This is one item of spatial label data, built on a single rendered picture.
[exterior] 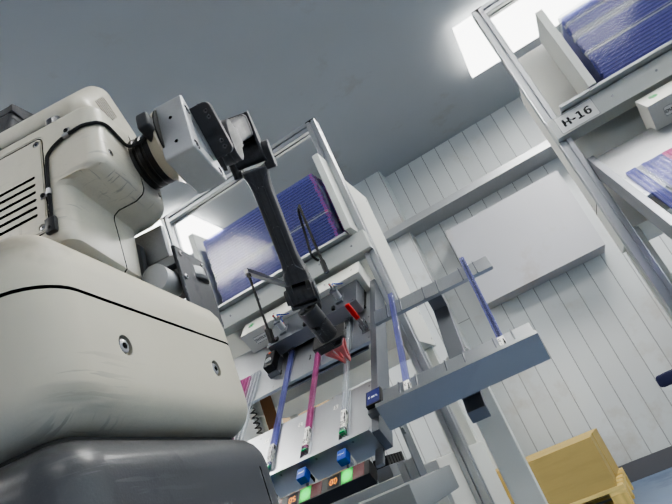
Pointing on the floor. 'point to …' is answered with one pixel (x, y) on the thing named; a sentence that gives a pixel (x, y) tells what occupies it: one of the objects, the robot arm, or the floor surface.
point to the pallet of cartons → (579, 472)
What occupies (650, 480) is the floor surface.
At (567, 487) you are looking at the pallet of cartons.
